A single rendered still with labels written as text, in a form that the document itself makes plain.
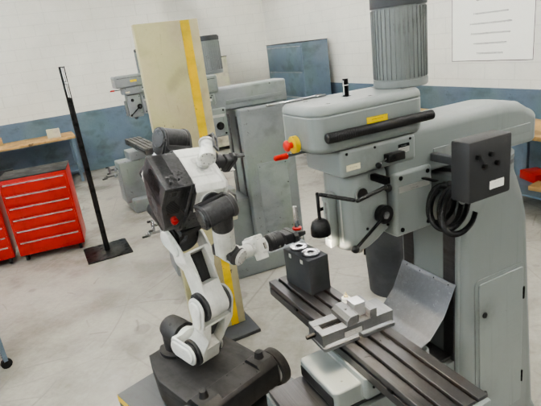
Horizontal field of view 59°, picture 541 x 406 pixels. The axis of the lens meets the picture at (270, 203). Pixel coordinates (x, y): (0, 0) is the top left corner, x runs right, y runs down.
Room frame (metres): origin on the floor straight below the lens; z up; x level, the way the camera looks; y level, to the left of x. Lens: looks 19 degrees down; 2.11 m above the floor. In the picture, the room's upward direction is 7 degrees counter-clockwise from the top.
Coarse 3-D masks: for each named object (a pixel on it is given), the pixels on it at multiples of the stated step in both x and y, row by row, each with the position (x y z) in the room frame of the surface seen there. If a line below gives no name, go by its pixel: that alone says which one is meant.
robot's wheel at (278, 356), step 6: (270, 348) 2.13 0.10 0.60; (276, 354) 2.08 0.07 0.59; (282, 354) 2.09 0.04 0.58; (276, 360) 2.06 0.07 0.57; (282, 360) 2.06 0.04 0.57; (282, 366) 2.04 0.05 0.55; (288, 366) 2.05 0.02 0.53; (282, 372) 2.03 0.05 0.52; (288, 372) 2.04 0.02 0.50; (282, 378) 2.04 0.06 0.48; (288, 378) 2.04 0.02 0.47
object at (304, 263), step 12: (288, 252) 2.23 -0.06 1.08; (300, 252) 2.19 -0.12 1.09; (312, 252) 2.17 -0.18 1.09; (288, 264) 2.24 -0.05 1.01; (300, 264) 2.14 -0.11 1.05; (312, 264) 2.09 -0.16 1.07; (324, 264) 2.13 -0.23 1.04; (288, 276) 2.25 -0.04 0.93; (300, 276) 2.15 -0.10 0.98; (312, 276) 2.09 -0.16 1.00; (324, 276) 2.12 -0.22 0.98; (312, 288) 2.08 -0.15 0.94; (324, 288) 2.12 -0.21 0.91
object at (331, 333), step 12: (372, 300) 1.85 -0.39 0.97; (372, 312) 1.72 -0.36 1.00; (384, 312) 1.75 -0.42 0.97; (312, 324) 1.73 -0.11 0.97; (324, 324) 1.73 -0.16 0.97; (336, 324) 1.72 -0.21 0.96; (360, 324) 1.70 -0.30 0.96; (372, 324) 1.72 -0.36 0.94; (384, 324) 1.74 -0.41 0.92; (324, 336) 1.64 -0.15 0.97; (336, 336) 1.66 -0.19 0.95; (348, 336) 1.68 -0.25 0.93; (360, 336) 1.70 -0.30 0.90; (324, 348) 1.63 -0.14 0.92; (336, 348) 1.64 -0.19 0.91
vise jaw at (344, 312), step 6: (336, 306) 1.78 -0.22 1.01; (342, 306) 1.77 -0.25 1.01; (348, 306) 1.77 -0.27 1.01; (336, 312) 1.76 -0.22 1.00; (342, 312) 1.73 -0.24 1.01; (348, 312) 1.72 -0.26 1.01; (354, 312) 1.72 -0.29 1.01; (342, 318) 1.71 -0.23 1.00; (348, 318) 1.69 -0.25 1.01; (354, 318) 1.69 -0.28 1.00; (348, 324) 1.68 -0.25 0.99
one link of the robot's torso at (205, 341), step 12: (228, 288) 2.02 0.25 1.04; (192, 300) 1.93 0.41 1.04; (192, 312) 1.93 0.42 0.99; (228, 312) 2.02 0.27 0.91; (192, 324) 1.97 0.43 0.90; (204, 324) 1.94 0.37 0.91; (216, 324) 2.03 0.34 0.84; (228, 324) 2.02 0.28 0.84; (192, 336) 2.06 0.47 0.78; (204, 336) 1.93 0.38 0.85; (216, 336) 2.07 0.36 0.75; (192, 348) 2.03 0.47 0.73; (204, 348) 1.99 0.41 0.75; (216, 348) 2.06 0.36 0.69; (204, 360) 2.03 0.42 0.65
